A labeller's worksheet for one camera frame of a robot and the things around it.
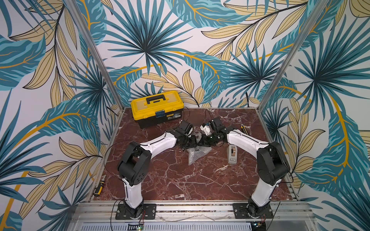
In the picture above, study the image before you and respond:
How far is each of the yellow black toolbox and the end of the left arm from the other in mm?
281

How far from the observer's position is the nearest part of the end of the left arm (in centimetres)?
69

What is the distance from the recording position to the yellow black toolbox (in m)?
0.97
